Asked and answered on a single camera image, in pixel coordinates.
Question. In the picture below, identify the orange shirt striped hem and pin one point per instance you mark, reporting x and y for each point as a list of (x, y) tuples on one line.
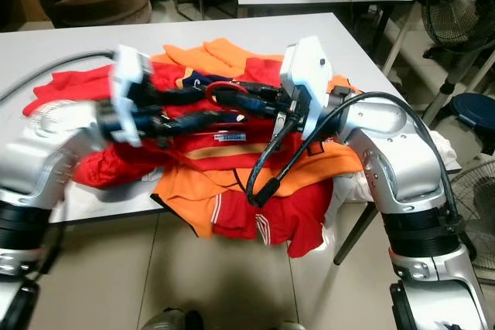
[(193, 191)]

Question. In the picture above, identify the red garment white stripes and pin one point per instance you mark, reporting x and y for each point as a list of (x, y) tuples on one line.
[(302, 226)]

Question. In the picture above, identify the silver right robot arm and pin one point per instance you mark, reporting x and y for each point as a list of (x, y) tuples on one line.
[(379, 125)]

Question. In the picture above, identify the white thick garment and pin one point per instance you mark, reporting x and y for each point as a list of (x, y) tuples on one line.
[(356, 199)]

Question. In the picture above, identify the grey left robot foot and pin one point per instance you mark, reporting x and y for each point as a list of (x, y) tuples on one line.
[(172, 321)]

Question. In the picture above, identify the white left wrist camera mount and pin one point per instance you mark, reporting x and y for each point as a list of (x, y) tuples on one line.
[(128, 90)]

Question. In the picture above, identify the white table black legs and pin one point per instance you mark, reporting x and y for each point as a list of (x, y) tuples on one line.
[(46, 44)]

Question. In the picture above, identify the grey floor fan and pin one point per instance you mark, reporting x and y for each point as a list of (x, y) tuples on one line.
[(476, 222)]

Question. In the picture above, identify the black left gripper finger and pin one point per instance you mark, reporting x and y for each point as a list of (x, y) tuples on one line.
[(193, 121), (178, 96)]

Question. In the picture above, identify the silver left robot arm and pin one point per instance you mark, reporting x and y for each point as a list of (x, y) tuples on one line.
[(39, 168)]

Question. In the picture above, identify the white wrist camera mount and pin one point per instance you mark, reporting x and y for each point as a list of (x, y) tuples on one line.
[(305, 75), (128, 90)]

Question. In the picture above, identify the red jersey navy collar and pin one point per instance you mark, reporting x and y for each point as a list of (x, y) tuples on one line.
[(259, 69)]

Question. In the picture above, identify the black pedestal fan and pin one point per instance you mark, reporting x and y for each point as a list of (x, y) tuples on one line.
[(456, 13)]

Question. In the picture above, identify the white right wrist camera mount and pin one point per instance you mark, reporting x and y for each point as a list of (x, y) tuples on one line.
[(305, 75)]

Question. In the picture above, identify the plain red shirt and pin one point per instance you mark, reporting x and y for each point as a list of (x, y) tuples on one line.
[(69, 86)]

